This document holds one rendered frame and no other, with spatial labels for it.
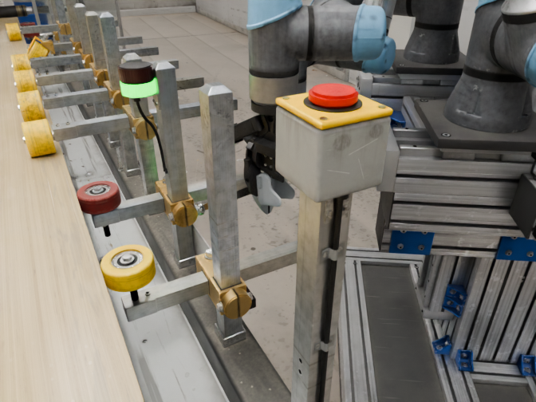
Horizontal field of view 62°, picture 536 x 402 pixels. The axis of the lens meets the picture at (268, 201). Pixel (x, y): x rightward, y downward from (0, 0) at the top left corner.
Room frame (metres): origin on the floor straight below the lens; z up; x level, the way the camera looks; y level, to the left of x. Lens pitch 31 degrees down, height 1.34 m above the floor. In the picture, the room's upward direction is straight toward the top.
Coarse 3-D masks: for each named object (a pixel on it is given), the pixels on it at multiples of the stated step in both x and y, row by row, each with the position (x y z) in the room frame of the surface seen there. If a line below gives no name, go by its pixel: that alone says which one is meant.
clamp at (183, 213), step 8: (160, 184) 0.86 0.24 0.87; (160, 192) 0.83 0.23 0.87; (168, 200) 0.79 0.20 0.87; (184, 200) 0.79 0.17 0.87; (192, 200) 0.79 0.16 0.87; (168, 208) 0.78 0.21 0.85; (176, 208) 0.76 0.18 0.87; (184, 208) 0.76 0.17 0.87; (192, 208) 0.77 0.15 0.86; (168, 216) 0.77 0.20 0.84; (176, 216) 0.75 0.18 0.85; (184, 216) 0.76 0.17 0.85; (192, 216) 0.77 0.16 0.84; (184, 224) 0.76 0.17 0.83
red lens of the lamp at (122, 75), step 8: (152, 64) 0.79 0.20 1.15; (120, 72) 0.76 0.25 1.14; (128, 72) 0.75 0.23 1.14; (136, 72) 0.75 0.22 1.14; (144, 72) 0.76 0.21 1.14; (152, 72) 0.78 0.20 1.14; (120, 80) 0.76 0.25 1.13; (128, 80) 0.75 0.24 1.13; (136, 80) 0.75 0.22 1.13; (144, 80) 0.76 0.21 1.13
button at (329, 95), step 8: (312, 88) 0.36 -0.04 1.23; (320, 88) 0.36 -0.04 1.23; (328, 88) 0.36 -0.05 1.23; (336, 88) 0.36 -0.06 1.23; (344, 88) 0.36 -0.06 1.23; (352, 88) 0.36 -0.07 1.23; (312, 96) 0.35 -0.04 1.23; (320, 96) 0.34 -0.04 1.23; (328, 96) 0.34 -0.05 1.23; (336, 96) 0.34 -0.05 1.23; (344, 96) 0.34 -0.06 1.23; (352, 96) 0.34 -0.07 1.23; (320, 104) 0.34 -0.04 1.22; (328, 104) 0.34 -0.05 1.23; (336, 104) 0.33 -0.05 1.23; (344, 104) 0.34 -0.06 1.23; (352, 104) 0.34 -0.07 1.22
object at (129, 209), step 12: (240, 180) 0.90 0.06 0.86; (192, 192) 0.84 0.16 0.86; (204, 192) 0.86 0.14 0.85; (120, 204) 0.79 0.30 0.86; (132, 204) 0.79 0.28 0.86; (144, 204) 0.79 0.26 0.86; (156, 204) 0.81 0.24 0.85; (96, 216) 0.75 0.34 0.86; (108, 216) 0.76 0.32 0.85; (120, 216) 0.77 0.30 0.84; (132, 216) 0.78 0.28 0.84
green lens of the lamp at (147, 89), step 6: (120, 84) 0.76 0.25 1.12; (144, 84) 0.76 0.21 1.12; (150, 84) 0.77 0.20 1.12; (126, 90) 0.75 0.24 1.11; (132, 90) 0.75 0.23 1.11; (138, 90) 0.75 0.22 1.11; (144, 90) 0.76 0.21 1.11; (150, 90) 0.76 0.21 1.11; (126, 96) 0.76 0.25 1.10; (132, 96) 0.75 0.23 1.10; (138, 96) 0.75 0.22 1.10; (144, 96) 0.76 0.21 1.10
